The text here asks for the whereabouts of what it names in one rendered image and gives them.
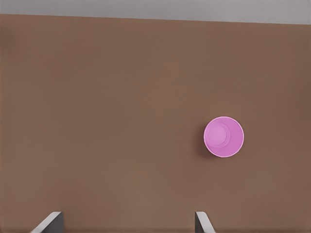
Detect pink bowl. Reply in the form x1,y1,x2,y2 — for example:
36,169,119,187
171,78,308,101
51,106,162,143
203,116,244,158

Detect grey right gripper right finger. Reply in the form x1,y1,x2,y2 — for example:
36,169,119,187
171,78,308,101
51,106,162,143
195,211,217,233

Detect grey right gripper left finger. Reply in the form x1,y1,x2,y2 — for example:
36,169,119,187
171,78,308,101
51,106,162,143
31,211,65,233

